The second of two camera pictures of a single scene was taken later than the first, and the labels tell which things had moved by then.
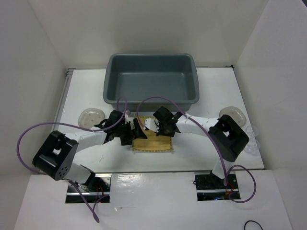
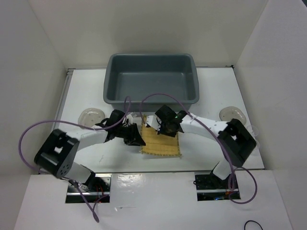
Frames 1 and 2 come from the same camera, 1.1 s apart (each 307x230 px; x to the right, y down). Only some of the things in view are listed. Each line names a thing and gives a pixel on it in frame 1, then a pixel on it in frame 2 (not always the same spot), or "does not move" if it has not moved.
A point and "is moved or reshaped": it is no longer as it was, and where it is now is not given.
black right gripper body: [163, 131] does not move
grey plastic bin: [143, 82] does not move
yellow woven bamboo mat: [152, 142] is moved or reshaped
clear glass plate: [90, 117] does not move
